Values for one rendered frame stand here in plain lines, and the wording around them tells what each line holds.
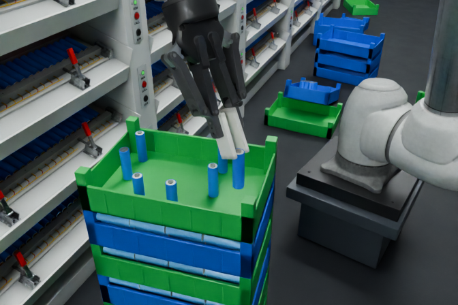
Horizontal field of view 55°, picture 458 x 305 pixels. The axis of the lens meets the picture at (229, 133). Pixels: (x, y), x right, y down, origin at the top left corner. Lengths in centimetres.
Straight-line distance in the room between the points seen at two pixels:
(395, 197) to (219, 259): 64
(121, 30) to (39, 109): 30
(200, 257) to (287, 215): 76
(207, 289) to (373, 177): 63
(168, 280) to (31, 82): 51
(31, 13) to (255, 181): 53
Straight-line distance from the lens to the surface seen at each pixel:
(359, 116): 119
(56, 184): 108
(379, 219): 123
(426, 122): 108
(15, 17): 93
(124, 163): 82
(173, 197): 73
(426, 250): 149
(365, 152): 122
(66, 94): 104
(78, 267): 132
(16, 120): 96
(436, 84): 105
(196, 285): 82
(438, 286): 140
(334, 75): 245
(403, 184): 132
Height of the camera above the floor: 98
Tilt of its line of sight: 31 degrees down
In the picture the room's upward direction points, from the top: straight up
